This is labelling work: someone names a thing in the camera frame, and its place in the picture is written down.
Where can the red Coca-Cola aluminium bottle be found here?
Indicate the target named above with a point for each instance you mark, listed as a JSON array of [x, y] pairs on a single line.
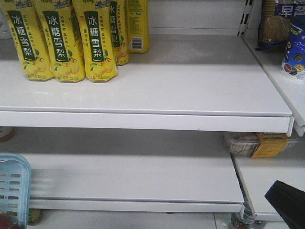
[[7, 223]]

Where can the green yellow bottle top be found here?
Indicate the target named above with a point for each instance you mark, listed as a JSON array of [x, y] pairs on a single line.
[[35, 216]]

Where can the yellow pear drink bottle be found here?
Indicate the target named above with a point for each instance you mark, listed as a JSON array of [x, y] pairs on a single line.
[[99, 56], [29, 39], [138, 30], [63, 38], [118, 22]]

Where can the breakfast biscuit pack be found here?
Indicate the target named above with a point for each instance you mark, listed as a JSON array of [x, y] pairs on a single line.
[[274, 27]]

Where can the light blue plastic basket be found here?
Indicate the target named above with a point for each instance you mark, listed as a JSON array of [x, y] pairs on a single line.
[[15, 182]]

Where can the blue Oreo cup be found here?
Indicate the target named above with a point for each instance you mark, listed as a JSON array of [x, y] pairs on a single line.
[[293, 63]]

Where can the clear cookie box yellow label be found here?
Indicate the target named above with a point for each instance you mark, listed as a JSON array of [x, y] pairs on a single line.
[[250, 144]]

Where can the white store shelving unit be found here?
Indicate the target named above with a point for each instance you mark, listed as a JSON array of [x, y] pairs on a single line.
[[145, 150]]

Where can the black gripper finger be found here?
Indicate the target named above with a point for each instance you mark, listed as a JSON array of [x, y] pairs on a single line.
[[289, 203]]

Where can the orange capped bottle top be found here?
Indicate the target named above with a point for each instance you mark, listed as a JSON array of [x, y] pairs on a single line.
[[6, 133]]

